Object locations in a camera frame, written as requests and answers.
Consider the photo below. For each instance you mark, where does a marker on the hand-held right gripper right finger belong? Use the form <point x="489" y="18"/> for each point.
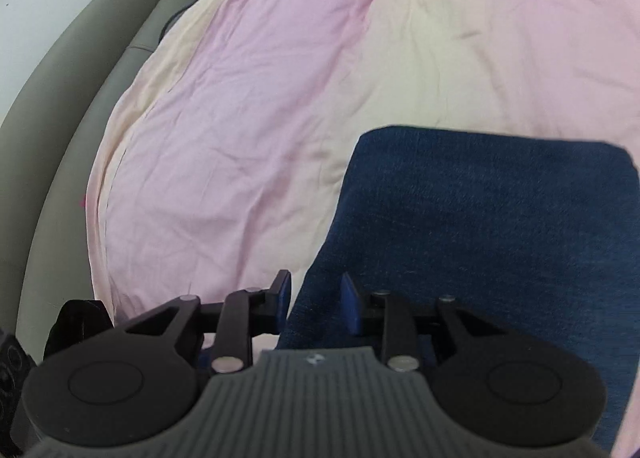
<point x="350" y="308"/>

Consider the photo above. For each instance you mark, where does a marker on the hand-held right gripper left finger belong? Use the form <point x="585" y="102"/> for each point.
<point x="285" y="295"/>

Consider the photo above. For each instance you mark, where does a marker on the blue denim pants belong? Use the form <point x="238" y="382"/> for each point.
<point x="480" y="218"/>

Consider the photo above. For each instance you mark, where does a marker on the pink floral blanket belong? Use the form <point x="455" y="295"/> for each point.
<point x="240" y="127"/>

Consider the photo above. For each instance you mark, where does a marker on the grey padded headboard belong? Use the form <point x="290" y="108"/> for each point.
<point x="55" y="137"/>

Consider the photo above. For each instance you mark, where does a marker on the dark cloth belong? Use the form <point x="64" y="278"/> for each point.
<point x="172" y="22"/>

